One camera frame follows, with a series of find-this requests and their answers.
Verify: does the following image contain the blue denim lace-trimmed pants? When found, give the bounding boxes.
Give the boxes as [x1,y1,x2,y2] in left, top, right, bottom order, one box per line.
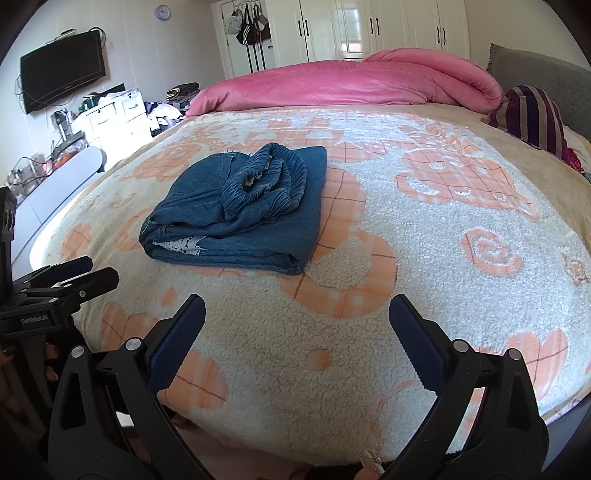
[138,143,328,275]

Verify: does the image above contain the operator hand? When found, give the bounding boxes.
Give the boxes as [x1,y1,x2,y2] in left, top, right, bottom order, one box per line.
[355,450,385,480]

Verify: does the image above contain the white drawer cabinet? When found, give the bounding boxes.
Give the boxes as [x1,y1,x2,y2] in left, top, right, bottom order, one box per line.
[72,89,152,160]

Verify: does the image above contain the orange white fleece blanket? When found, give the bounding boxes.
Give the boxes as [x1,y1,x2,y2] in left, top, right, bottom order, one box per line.
[32,107,590,464]

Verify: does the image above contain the clothes heap beside cabinet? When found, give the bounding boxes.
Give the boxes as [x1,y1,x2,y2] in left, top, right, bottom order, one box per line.
[144,82,200,137]

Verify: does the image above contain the beige bed sheet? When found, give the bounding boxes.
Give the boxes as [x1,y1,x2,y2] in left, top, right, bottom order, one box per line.
[406,103,591,250]

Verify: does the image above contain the white wardrobe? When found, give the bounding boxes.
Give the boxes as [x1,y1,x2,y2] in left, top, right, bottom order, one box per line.
[212,0,470,78]

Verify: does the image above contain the purple striped pillow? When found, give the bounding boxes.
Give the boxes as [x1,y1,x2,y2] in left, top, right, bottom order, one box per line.
[485,85,567,160]

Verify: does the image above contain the hanging handbags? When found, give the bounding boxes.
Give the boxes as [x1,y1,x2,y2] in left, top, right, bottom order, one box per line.
[224,3,271,46]

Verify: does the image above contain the grey quilted headboard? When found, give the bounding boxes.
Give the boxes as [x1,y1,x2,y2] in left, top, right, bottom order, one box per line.
[487,44,591,139]

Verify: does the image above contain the pink comforter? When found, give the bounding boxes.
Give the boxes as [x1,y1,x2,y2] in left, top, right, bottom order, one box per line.
[186,48,503,117]

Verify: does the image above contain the black wall television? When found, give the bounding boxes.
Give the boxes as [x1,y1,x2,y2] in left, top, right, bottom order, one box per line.
[20,30,106,114]

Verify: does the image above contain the purple wall clock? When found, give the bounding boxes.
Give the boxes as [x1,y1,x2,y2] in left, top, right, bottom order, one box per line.
[154,4,171,21]

